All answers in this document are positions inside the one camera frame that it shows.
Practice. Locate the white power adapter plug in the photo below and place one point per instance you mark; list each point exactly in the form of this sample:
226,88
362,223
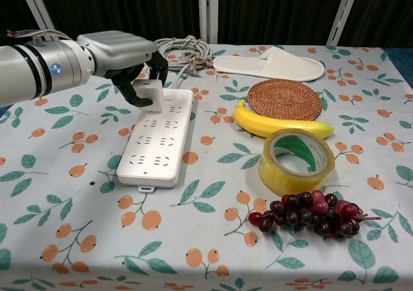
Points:
151,92

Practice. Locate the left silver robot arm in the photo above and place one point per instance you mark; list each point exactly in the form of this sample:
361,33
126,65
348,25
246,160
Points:
35,70

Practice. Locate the grey metal frame post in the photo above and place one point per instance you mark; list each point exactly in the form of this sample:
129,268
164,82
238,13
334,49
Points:
208,10
343,13
40,12

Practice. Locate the floral patterned tablecloth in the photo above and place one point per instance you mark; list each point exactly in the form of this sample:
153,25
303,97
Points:
206,239

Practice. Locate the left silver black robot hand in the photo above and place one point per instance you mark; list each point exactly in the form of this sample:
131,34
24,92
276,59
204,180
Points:
119,50

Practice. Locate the clear packing tape roll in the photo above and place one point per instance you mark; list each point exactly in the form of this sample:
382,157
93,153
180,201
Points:
290,178

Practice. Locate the white disposable slipper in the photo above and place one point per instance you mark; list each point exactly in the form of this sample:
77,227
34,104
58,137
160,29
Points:
258,65

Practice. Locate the round brown rattan coaster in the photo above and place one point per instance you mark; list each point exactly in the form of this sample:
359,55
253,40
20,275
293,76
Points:
285,99

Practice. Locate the yellow banana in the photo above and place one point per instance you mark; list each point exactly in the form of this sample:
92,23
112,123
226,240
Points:
264,123

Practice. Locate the dark red grape bunch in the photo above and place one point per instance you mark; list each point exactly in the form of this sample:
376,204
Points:
306,213

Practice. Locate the white power strip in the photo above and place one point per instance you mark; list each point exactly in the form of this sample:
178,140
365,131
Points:
155,142

